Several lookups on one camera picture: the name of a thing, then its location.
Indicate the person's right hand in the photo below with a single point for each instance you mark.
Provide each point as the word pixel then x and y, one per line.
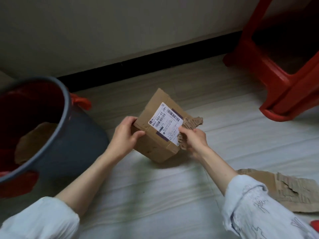
pixel 198 143

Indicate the person's left hand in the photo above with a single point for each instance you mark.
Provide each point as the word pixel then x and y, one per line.
pixel 122 141

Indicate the cardboard box barcode label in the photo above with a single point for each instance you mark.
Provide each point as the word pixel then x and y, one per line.
pixel 149 146

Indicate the grey bin with red liner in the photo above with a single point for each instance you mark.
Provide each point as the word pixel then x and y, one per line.
pixel 74 141

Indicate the peeled corrugated cardboard sheet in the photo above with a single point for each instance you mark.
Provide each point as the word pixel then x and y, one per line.
pixel 294 194

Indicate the clear bottle red label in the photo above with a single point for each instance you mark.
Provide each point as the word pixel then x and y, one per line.
pixel 314 225

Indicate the person's left forearm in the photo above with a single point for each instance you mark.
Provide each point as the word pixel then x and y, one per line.
pixel 84 184

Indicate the person's right forearm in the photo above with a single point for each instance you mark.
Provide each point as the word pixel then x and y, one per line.
pixel 219 171

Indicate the person's printed right sleeve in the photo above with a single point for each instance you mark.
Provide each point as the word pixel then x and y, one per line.
pixel 256 214

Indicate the person's white left sleeve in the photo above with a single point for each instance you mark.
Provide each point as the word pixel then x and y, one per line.
pixel 37 219

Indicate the red plastic stool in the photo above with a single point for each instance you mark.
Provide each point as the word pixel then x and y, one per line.
pixel 274 79

